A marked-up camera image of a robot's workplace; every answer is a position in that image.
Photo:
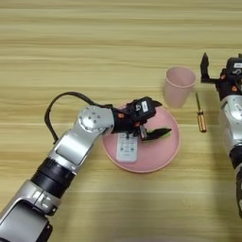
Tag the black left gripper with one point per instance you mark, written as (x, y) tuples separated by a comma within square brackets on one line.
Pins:
[(124, 121)]

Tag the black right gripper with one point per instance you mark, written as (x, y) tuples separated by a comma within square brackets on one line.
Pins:
[(231, 86)]

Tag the pink plastic cup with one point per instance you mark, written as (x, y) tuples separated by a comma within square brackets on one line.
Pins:
[(178, 94)]

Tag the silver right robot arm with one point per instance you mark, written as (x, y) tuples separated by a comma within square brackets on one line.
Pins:
[(231, 126)]

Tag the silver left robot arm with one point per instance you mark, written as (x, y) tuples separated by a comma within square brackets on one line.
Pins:
[(72, 145)]

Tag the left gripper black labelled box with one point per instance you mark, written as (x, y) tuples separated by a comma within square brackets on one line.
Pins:
[(143, 108)]

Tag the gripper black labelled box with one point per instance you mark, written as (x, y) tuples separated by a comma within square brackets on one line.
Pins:
[(143, 108), (234, 66)]

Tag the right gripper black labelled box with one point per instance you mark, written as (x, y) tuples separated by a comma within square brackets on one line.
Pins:
[(234, 66)]

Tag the pink round plate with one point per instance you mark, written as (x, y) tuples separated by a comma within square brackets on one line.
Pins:
[(154, 154)]

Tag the white remote control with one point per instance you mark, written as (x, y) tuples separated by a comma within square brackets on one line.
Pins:
[(127, 151)]

